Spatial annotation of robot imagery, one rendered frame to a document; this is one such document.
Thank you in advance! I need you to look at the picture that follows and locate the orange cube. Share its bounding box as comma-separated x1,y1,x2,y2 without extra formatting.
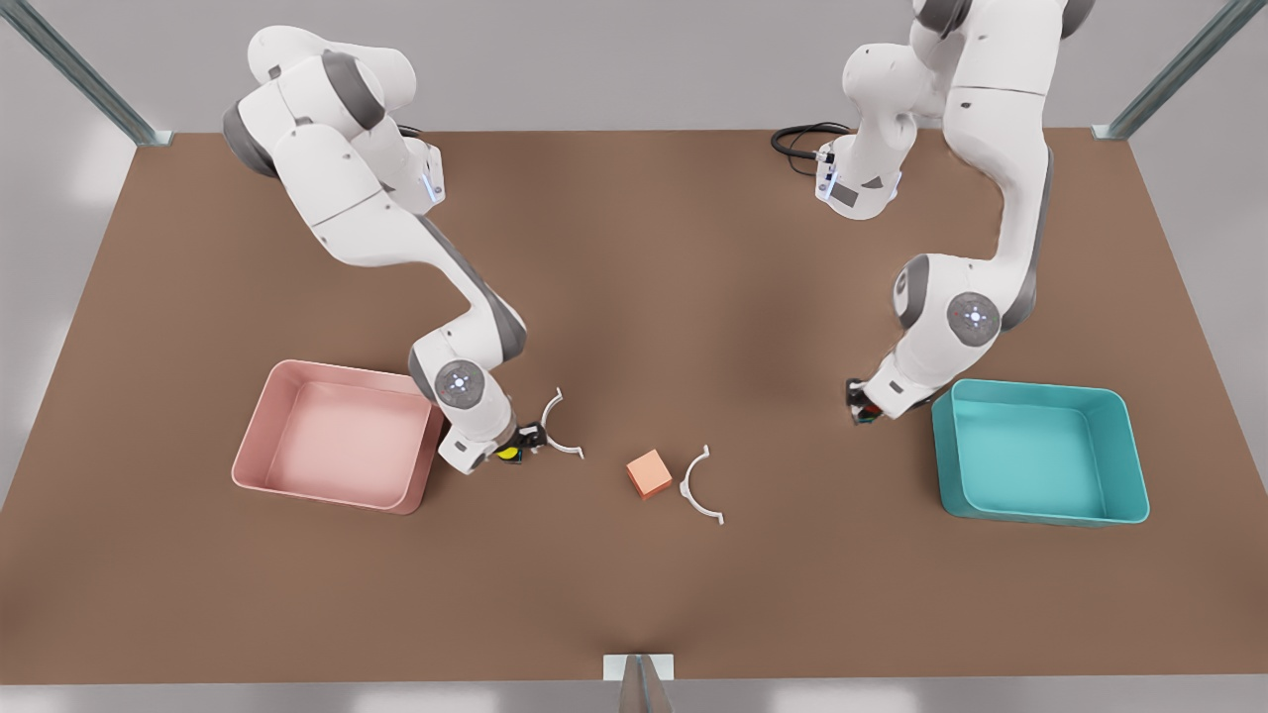
626,449,675,501

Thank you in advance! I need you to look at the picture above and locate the silver frame post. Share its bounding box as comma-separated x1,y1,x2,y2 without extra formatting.
602,653,676,713
0,0,175,149
1090,0,1268,141

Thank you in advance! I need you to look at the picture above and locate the blue storage box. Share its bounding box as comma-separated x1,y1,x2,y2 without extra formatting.
931,378,1151,527

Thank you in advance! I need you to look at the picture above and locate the white curved bracket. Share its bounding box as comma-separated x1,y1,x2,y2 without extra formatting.
680,445,726,527
540,387,586,460

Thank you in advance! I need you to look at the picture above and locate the pink storage box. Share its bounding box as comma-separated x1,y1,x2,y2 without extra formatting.
231,359,446,516

